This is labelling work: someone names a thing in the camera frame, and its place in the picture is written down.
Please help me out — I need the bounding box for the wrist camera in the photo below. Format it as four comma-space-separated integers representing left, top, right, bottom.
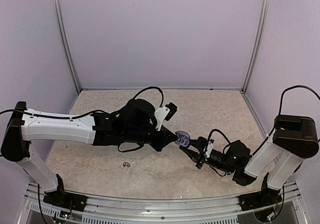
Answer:
154, 102, 178, 131
203, 139, 214, 159

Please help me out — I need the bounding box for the blue-grey earbud charging case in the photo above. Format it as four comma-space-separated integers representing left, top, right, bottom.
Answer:
175, 130, 190, 148

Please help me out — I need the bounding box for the right aluminium frame post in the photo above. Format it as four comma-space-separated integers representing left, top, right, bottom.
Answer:
242, 0, 270, 94

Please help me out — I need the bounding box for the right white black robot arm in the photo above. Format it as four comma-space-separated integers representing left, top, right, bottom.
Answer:
175, 115, 319, 206

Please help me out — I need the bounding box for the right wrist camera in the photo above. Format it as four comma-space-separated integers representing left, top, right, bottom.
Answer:
203, 139, 214, 159

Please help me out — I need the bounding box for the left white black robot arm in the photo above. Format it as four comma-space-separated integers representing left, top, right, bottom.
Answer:
0, 99, 178, 206

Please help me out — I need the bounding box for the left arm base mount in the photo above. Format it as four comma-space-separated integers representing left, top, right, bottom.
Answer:
43, 174, 88, 212

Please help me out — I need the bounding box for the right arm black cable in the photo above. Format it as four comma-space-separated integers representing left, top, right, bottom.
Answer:
207, 85, 320, 159

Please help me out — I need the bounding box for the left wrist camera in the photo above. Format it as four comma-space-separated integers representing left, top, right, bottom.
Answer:
154, 102, 178, 131

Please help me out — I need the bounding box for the front aluminium rail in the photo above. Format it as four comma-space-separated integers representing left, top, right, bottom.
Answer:
23, 186, 305, 224

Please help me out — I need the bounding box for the aluminium frame post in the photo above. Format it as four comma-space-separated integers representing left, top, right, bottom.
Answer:
52, 0, 82, 95
242, 0, 270, 94

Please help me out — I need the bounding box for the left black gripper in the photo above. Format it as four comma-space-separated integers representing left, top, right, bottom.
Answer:
123, 125, 178, 152

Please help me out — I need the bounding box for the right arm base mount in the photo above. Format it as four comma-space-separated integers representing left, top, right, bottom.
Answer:
238, 173, 283, 211

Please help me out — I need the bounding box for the left aluminium frame post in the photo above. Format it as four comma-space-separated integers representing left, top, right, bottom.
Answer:
52, 0, 82, 95

